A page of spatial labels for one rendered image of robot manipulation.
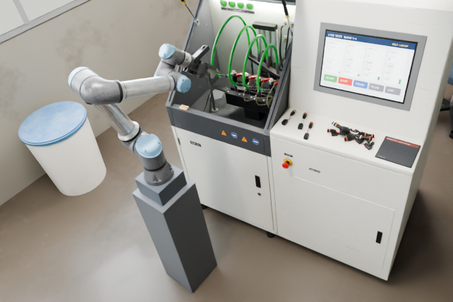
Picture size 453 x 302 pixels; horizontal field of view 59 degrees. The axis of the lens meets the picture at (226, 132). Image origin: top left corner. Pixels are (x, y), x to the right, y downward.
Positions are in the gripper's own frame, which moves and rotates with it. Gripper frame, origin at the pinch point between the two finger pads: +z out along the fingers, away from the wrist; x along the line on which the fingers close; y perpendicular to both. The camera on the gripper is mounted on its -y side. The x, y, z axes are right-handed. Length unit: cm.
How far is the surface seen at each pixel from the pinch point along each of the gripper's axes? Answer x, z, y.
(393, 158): 87, 42, 18
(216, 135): -6.1, 19.5, 33.2
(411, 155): 92, 48, 14
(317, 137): 52, 31, 18
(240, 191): -6, 54, 63
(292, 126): 37.6, 28.4, 16.3
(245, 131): 16.1, 19.0, 25.9
